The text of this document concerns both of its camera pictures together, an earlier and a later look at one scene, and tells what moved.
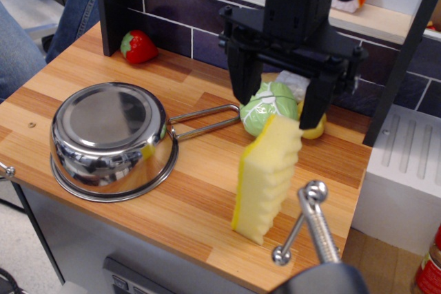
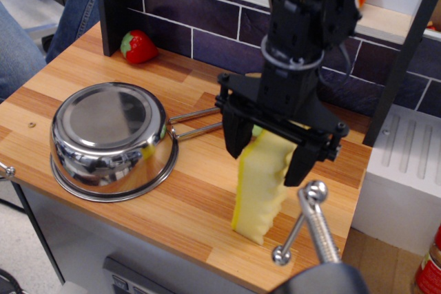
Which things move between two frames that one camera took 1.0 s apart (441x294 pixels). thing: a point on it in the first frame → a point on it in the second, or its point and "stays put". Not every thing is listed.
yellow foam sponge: x=267 y=173 stays put
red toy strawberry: x=138 y=47 stays put
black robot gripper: x=291 y=25 → x=284 y=97
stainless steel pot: x=113 y=142 stays put
